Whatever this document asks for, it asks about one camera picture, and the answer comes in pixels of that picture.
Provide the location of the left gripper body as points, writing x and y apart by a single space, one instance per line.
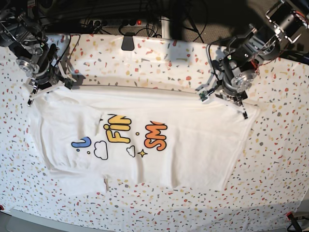
234 89

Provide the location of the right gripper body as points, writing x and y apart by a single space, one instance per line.
43 76

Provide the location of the white printed T-shirt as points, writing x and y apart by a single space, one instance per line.
91 135

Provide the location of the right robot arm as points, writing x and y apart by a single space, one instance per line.
38 59

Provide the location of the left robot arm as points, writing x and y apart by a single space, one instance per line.
245 53

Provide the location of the black table clamp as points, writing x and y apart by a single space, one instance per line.
128 43

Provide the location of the red black corner clamp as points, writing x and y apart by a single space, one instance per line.
294 226

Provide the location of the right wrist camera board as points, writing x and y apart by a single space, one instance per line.
68 83

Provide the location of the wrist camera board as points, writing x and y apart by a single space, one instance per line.
68 83
203 95

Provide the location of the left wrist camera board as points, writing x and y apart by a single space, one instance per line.
203 95

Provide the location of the grey metal post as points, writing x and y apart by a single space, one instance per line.
165 25

